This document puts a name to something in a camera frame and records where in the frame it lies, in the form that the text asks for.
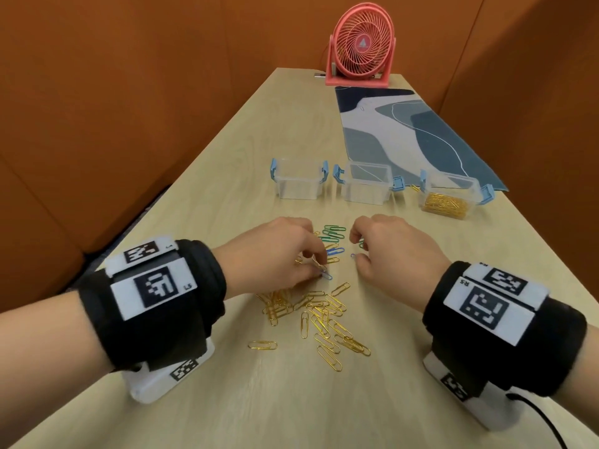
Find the person's left hand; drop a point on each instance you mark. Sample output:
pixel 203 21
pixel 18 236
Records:
pixel 266 257

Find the person's right hand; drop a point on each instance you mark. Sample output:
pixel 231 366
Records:
pixel 402 257

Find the single blue paper clip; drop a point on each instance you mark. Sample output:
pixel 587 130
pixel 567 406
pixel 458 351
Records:
pixel 326 276

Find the heap of gold paper clips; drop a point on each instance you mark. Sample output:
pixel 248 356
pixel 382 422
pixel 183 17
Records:
pixel 445 205

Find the clear box with blue latches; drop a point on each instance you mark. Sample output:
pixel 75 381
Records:
pixel 451 182
pixel 367 191
pixel 299 187

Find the pile of mixed paper clips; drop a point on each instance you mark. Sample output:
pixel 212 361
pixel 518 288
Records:
pixel 323 317

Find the person's right forearm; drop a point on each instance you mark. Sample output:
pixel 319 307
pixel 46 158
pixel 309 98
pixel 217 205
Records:
pixel 580 383

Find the black right wristband with tags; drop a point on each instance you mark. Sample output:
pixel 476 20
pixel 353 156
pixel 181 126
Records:
pixel 454 346

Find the black wristband with tags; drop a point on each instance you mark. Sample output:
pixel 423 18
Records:
pixel 159 336
pixel 454 346

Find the blue patterned desk mat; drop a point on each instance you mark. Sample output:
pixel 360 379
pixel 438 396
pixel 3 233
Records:
pixel 435 140

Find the black left wristband with tags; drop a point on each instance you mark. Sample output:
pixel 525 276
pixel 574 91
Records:
pixel 159 336

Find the pink desk fan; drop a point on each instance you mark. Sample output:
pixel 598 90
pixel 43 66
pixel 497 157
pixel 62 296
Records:
pixel 361 42

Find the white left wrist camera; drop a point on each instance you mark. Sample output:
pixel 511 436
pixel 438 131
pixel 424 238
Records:
pixel 149 388

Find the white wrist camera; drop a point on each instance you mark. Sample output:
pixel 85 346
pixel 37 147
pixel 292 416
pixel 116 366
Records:
pixel 491 411
pixel 149 388

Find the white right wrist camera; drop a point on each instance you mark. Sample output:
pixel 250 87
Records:
pixel 491 411

